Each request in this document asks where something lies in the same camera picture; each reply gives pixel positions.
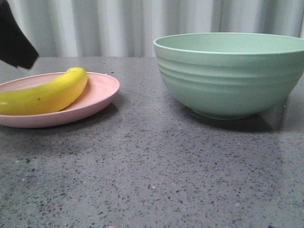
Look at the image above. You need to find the pink plate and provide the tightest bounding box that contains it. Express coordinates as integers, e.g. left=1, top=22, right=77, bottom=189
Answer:
left=0, top=72, right=120, bottom=128

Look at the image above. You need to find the green ribbed bowl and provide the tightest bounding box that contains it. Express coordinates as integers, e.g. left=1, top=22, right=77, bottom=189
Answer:
left=153, top=33, right=304, bottom=120

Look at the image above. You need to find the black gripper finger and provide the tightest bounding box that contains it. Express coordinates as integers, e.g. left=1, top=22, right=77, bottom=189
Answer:
left=0, top=0, right=39, bottom=69

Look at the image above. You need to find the yellow banana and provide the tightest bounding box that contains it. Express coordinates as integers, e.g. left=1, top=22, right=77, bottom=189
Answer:
left=0, top=67, right=88, bottom=115

